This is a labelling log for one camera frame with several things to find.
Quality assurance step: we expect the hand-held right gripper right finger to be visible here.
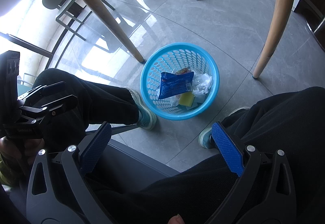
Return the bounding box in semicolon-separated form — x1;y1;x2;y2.
203;122;297;224

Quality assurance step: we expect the person's right shoe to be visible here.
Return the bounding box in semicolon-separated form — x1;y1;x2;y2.
198;107;252;149

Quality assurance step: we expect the person's right leg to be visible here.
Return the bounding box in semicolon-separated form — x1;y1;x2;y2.
86;86;325;224

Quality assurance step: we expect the person's left forearm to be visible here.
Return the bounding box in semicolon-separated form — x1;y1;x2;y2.
0;158;18;187

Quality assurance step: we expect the yellow sponge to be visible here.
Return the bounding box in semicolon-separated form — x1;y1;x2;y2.
178;92;196;108

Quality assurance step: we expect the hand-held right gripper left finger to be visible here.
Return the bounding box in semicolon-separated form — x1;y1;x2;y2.
25;122;113;224

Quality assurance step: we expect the blue plastic basket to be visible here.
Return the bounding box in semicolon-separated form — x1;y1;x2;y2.
140;43;219;121

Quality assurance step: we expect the round white table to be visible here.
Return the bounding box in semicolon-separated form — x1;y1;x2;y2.
51;0;305;79

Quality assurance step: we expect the clear crinkled plastic wrap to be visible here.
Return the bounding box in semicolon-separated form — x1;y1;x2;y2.
192;73;213;102

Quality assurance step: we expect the person's left hand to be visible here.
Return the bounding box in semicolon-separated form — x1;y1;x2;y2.
0;136;43;166

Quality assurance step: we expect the person's right hand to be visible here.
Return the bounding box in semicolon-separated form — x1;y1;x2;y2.
166;214;187;224

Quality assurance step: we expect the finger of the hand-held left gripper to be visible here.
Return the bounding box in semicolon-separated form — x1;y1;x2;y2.
18;81;67;102
19;96;78;125

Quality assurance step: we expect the dark wooden cabinet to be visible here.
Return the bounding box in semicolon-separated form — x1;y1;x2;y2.
295;0;325;52

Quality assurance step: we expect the person's shoe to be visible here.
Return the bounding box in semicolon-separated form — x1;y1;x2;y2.
198;107;252;149
127;88;157;131

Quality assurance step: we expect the person's left shoe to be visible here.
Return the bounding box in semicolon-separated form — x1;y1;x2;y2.
127;88;157;131

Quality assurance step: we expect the blue snack packet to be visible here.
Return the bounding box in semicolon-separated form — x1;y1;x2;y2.
157;72;195;100

